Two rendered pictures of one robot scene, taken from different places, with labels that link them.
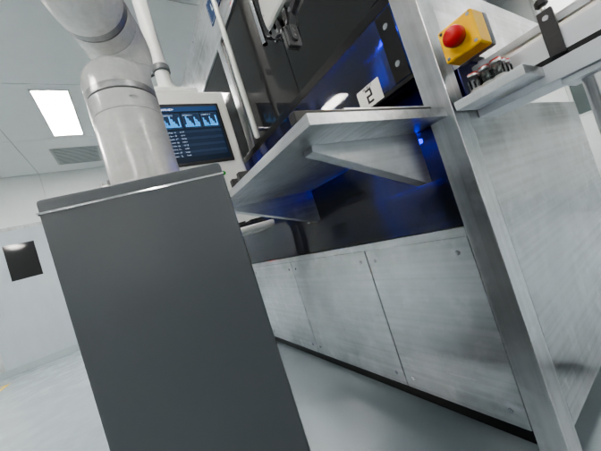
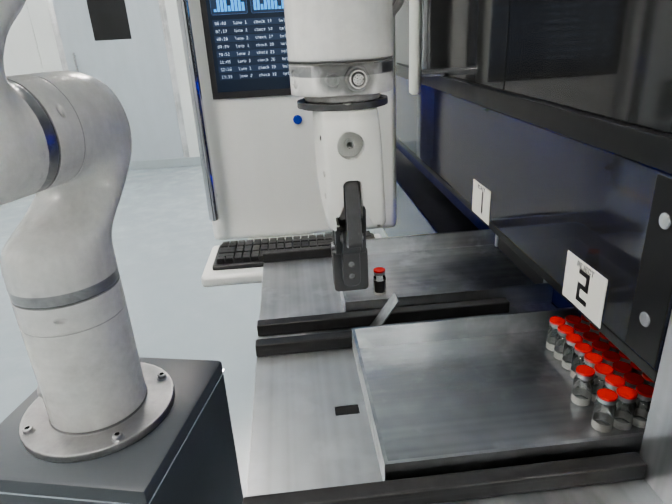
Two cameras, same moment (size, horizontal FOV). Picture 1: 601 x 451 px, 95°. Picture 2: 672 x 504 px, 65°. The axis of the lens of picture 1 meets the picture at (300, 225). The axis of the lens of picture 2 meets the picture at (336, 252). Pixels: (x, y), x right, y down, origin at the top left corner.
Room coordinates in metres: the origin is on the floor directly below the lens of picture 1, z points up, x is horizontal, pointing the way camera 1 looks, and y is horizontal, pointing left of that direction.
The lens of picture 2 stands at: (0.17, -0.30, 1.31)
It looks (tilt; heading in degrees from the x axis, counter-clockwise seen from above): 23 degrees down; 28
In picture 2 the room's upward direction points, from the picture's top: 3 degrees counter-clockwise
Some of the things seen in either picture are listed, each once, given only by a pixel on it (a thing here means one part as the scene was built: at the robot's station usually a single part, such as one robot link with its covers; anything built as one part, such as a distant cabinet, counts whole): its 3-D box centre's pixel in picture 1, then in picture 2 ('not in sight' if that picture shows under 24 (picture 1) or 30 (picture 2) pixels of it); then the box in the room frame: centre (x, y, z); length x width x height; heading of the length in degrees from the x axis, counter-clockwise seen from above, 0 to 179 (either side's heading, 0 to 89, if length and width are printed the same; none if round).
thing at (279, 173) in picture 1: (309, 174); (413, 334); (0.84, -0.08, 0.87); 0.70 x 0.48 x 0.02; 32
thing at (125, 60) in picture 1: (115, 58); (62, 180); (0.55, 0.26, 1.16); 0.19 x 0.12 x 0.24; 8
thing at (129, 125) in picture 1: (139, 150); (85, 350); (0.52, 0.25, 0.95); 0.19 x 0.19 x 0.18
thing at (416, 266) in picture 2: not in sight; (429, 269); (1.02, -0.04, 0.90); 0.34 x 0.26 x 0.04; 122
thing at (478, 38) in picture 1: (465, 38); not in sight; (0.58, -0.46, 0.99); 0.08 x 0.07 x 0.07; 122
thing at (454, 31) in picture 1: (454, 37); not in sight; (0.56, -0.42, 0.99); 0.04 x 0.04 x 0.04; 32
